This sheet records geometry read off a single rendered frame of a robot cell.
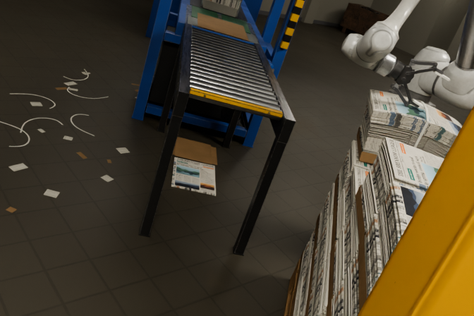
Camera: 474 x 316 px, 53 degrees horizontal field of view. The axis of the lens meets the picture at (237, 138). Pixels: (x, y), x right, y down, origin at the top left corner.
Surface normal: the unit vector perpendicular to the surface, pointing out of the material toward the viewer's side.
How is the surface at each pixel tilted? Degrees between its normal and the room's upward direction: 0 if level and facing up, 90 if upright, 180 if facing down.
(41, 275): 0
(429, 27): 90
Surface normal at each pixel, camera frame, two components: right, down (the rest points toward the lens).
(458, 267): -0.22, 0.35
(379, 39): -0.11, 0.12
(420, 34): -0.73, 0.06
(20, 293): 0.29, -0.87
